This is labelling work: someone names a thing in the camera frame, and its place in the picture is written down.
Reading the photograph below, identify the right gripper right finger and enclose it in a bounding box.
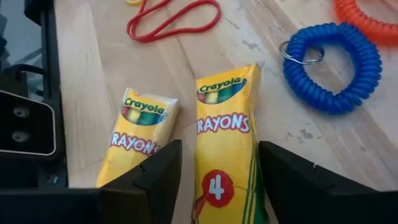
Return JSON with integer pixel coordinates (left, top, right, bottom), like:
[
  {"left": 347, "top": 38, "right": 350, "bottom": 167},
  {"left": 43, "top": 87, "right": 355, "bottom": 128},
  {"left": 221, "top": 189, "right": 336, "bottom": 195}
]
[{"left": 259, "top": 141, "right": 398, "bottom": 224}]

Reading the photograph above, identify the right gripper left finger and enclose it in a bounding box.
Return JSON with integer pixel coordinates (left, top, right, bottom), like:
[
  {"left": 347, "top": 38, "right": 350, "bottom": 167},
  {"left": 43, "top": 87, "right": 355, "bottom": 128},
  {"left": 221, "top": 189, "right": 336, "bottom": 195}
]
[{"left": 0, "top": 139, "right": 183, "bottom": 224}]

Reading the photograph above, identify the yellow Crayola crayon pack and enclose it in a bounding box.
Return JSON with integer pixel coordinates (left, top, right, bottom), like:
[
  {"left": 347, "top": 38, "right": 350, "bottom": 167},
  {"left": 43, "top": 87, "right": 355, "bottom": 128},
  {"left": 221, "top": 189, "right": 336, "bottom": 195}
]
[
  {"left": 95, "top": 87, "right": 181, "bottom": 189},
  {"left": 191, "top": 63, "right": 270, "bottom": 224}
]

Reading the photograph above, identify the blue coil wrist keychain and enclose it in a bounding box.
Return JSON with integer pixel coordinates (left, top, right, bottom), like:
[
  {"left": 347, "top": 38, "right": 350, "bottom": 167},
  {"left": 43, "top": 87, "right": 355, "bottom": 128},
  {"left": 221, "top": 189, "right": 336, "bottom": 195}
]
[{"left": 279, "top": 22, "right": 383, "bottom": 115}]

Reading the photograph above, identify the orange coil wrist keychain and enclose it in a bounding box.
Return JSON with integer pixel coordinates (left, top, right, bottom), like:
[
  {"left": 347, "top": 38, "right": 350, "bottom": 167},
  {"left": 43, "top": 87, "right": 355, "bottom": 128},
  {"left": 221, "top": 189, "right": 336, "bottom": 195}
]
[{"left": 334, "top": 0, "right": 398, "bottom": 47}]

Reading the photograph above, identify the black plate with screws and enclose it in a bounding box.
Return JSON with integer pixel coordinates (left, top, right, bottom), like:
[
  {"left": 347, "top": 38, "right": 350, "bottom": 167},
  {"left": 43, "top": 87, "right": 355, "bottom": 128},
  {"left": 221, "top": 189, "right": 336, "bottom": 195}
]
[{"left": 0, "top": 90, "right": 57, "bottom": 156}]

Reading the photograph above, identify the red rubber band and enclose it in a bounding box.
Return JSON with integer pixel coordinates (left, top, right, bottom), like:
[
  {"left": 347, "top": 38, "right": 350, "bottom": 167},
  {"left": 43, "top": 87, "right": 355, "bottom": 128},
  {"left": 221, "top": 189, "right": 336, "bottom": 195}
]
[{"left": 126, "top": 0, "right": 223, "bottom": 44}]

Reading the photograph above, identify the black metal rig frame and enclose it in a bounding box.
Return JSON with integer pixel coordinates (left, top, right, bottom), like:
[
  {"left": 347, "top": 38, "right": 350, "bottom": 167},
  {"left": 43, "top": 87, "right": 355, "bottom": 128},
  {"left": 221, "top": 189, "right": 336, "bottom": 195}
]
[{"left": 0, "top": 0, "right": 69, "bottom": 190}]

